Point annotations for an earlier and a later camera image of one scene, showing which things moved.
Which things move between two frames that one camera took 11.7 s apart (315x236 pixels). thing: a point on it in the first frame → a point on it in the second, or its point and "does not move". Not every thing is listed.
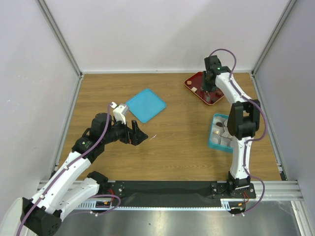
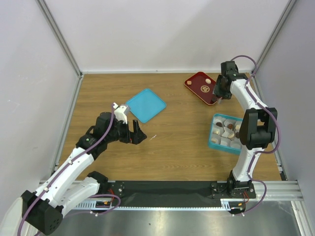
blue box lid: (145, 105) does not move
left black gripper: (137, 135) does not move
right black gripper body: (207, 85) → (222, 91)
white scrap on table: (154, 136) does not move
